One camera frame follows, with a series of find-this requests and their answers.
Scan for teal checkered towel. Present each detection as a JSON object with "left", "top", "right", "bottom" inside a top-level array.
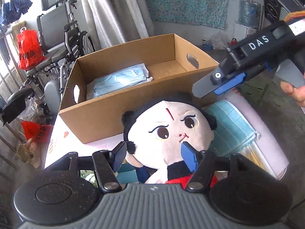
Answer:
[{"left": 204, "top": 100, "right": 260, "bottom": 157}]

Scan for plush doll red outfit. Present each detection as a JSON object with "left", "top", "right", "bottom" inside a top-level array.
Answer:
[{"left": 121, "top": 92, "right": 217, "bottom": 189}]

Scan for person's right hand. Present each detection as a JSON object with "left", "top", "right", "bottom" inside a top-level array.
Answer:
[{"left": 280, "top": 81, "right": 305, "bottom": 108}]

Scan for small red bottle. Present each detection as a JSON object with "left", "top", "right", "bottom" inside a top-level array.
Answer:
[{"left": 231, "top": 38, "right": 237, "bottom": 46}]

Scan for wrapped water jug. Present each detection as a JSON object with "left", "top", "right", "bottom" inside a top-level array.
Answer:
[{"left": 238, "top": 0, "right": 261, "bottom": 28}]

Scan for grey speaker device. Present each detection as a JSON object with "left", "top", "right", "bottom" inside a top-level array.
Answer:
[{"left": 264, "top": 0, "right": 304, "bottom": 24}]

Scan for red plastic bag on floor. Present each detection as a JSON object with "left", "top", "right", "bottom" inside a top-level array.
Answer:
[{"left": 21, "top": 121, "right": 53, "bottom": 143}]

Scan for floral teal hanging cloth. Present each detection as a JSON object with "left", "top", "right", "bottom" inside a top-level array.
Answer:
[{"left": 146, "top": 0, "right": 230, "bottom": 29}]

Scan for brown cardboard box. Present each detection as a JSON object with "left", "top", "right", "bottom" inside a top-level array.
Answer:
[{"left": 59, "top": 34, "right": 218, "bottom": 143}]

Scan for blue face mask pack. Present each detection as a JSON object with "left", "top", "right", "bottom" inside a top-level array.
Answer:
[{"left": 86, "top": 63, "right": 153, "bottom": 100}]

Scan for white curtain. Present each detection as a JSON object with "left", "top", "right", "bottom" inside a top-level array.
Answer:
[{"left": 81, "top": 0, "right": 154, "bottom": 50}]

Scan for grey reclining wheelchair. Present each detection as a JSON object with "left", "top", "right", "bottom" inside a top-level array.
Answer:
[{"left": 1, "top": 0, "right": 95, "bottom": 124}]

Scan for blue clothes hanging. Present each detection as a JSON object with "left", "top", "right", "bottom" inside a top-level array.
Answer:
[{"left": 1, "top": 0, "right": 33, "bottom": 26}]

